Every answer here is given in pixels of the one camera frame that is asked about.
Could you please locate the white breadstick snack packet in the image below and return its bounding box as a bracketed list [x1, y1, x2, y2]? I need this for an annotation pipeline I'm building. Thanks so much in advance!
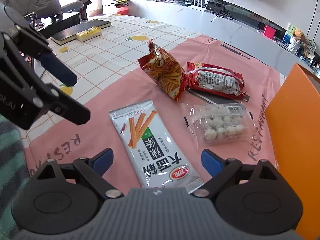
[108, 100, 204, 193]

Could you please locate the red and silver snack bag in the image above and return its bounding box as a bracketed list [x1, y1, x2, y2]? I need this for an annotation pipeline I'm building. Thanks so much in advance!
[187, 62, 246, 100]

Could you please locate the red fries snack bag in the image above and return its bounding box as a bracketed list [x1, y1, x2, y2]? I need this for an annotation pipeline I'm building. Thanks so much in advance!
[138, 40, 188, 101]

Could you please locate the black book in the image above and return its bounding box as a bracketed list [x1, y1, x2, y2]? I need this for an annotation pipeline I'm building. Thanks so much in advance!
[50, 19, 111, 45]

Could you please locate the yellow box on table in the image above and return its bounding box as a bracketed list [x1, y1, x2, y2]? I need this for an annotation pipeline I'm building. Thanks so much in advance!
[75, 27, 102, 42]

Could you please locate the clear pack of white balls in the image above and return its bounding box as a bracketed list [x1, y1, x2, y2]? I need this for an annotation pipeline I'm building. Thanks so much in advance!
[181, 103, 254, 147]

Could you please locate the smartphone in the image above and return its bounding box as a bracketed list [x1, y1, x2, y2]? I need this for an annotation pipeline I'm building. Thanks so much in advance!
[24, 12, 37, 28]

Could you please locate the pink restaurant placemat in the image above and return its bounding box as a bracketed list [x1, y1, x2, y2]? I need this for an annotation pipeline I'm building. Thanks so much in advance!
[25, 35, 280, 193]

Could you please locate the white checkered tablecloth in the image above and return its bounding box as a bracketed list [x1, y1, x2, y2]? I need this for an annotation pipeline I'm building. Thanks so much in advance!
[20, 15, 197, 147]

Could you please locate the orange cardboard box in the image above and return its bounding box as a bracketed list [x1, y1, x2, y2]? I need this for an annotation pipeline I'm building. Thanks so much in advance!
[266, 64, 319, 239]

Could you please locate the red box on counter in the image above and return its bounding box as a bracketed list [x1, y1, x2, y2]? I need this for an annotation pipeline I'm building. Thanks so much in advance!
[263, 25, 276, 39]

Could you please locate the teddy bear bouquet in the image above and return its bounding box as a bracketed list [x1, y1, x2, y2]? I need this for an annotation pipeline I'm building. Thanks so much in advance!
[282, 24, 316, 60]

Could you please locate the white wifi router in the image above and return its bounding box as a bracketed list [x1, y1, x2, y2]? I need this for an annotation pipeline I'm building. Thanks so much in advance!
[187, 0, 209, 11]

